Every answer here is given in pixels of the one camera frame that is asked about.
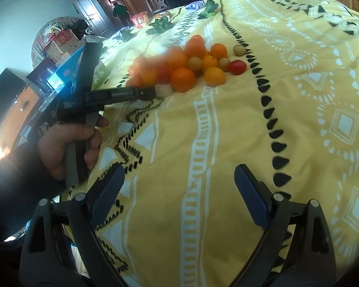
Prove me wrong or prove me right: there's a leafy green vegetable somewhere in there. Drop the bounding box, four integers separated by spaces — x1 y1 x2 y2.
114 28 138 41
197 0 220 20
146 16 173 35

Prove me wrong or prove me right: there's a small peeled sugarcane piece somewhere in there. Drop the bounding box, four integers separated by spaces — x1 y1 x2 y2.
155 84 173 97

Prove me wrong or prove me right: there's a person's left hand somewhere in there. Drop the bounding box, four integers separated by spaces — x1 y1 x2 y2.
37 116 109 180

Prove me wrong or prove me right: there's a black screen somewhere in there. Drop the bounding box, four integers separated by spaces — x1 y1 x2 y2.
0 68 26 123

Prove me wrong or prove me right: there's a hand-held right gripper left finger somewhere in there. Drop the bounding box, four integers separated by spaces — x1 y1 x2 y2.
21 164 129 287

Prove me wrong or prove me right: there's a red printed box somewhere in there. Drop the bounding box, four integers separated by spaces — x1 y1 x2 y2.
130 11 150 29

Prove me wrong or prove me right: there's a person's left forearm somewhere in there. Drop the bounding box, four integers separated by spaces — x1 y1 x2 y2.
0 142 66 244

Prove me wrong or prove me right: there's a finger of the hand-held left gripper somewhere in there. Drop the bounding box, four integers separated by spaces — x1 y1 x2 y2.
138 85 165 99

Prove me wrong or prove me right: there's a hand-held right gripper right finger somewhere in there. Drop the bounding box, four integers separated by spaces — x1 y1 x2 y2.
227 164 337 287

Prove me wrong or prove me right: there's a red cherry tomato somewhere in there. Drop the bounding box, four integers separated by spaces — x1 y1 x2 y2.
157 66 172 85
228 60 246 75

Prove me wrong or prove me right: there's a pile of oranges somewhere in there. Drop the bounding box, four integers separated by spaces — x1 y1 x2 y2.
126 34 228 93

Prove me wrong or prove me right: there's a brown wooden door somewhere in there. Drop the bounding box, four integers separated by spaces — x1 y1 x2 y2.
59 0 112 33

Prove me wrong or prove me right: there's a stack of cardboard boxes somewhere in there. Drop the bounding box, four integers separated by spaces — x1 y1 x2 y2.
33 18 87 63

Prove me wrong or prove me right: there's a blue green printed box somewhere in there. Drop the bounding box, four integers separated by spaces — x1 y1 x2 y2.
46 46 108 92

